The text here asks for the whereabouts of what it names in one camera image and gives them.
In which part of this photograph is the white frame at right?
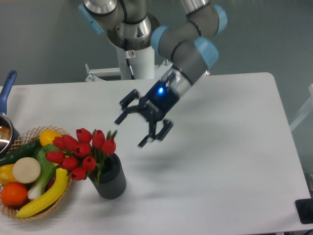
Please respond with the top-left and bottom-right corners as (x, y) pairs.
(289, 84), (313, 132)

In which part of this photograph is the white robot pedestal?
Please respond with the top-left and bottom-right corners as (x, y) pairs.
(84, 12), (175, 82)

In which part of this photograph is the yellow squash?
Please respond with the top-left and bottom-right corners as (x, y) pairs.
(39, 129), (62, 147)

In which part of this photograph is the dark grey ribbed vase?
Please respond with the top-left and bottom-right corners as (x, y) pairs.
(89, 154), (127, 199)

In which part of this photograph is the orange fruit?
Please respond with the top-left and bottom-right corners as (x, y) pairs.
(0, 183), (28, 206)

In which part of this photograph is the yellow bell pepper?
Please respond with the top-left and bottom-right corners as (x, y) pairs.
(0, 164), (17, 185)

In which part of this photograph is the black cable on pedestal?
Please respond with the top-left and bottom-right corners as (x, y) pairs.
(123, 38), (136, 80)

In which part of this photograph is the black device at edge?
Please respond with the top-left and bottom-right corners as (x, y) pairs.
(295, 198), (313, 224)

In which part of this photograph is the blue handled saucepan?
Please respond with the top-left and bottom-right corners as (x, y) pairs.
(0, 70), (20, 157)

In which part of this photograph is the beige round disc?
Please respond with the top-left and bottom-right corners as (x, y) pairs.
(12, 157), (41, 184)

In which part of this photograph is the red fruit in basket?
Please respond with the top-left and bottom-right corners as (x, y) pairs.
(46, 176), (56, 190)

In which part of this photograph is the green cucumber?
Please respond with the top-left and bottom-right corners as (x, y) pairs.
(0, 139), (41, 166)

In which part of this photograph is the yellow banana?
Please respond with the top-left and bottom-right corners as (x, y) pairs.
(16, 168), (68, 218)

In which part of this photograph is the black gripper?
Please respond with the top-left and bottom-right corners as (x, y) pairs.
(114, 81), (179, 147)

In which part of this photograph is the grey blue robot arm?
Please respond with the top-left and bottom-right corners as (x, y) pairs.
(78, 0), (227, 147)

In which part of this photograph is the green bok choy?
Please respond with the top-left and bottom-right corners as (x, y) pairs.
(28, 144), (59, 201)

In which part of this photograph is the red tulip bouquet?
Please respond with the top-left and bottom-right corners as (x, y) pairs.
(45, 128), (117, 184)

